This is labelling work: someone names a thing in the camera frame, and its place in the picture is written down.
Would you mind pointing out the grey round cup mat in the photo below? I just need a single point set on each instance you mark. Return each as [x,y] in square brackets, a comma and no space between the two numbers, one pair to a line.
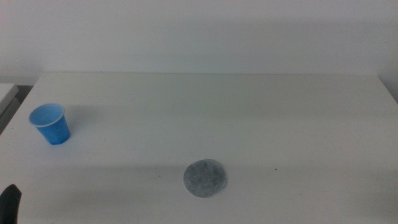
[204,178]

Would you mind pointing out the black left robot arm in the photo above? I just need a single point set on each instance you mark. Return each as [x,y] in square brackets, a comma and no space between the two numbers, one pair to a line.
[9,205]

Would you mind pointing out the blue plastic cup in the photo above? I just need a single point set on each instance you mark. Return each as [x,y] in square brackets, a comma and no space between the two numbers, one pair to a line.
[54,130]

